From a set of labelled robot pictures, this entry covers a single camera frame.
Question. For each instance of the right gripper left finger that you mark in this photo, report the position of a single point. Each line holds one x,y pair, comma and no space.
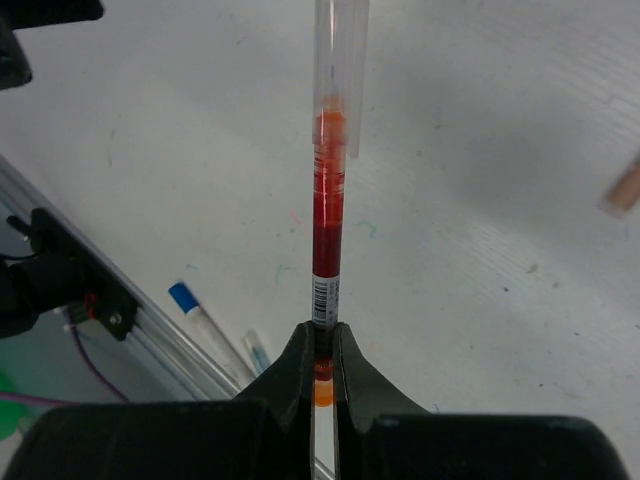
279,430

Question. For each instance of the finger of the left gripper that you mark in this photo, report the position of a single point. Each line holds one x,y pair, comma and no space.
623,195

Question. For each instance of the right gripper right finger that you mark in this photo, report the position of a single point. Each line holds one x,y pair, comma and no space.
368,410

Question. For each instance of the light blue pen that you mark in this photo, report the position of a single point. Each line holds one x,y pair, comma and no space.
256,351

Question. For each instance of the blue cap white marker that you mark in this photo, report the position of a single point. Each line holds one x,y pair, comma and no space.
208,330

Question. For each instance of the red ink pen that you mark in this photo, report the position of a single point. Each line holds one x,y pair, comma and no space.
330,146

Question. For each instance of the clear pen cap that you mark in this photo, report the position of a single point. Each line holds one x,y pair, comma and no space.
340,39

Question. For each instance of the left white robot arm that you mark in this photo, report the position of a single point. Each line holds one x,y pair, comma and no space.
16,71

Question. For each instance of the aluminium front rail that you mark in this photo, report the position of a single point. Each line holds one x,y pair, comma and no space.
154,337

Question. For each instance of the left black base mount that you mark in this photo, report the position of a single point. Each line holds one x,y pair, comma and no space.
60,272

